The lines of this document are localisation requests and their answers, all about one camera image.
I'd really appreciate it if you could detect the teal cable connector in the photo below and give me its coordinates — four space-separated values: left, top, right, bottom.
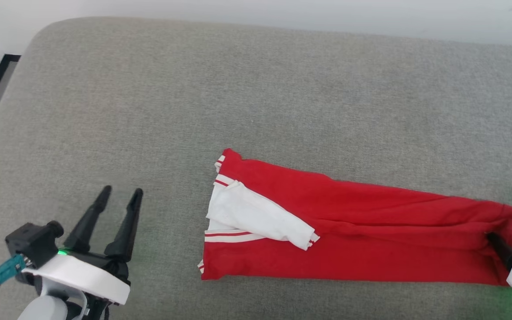
0 254 28 292

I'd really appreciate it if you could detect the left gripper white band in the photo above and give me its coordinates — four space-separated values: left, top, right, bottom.
22 185 144 306

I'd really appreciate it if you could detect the red and white shirt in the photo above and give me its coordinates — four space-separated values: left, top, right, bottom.
197 148 512 286

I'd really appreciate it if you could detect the grey fabric sofa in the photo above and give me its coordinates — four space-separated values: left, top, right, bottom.
0 17 512 320

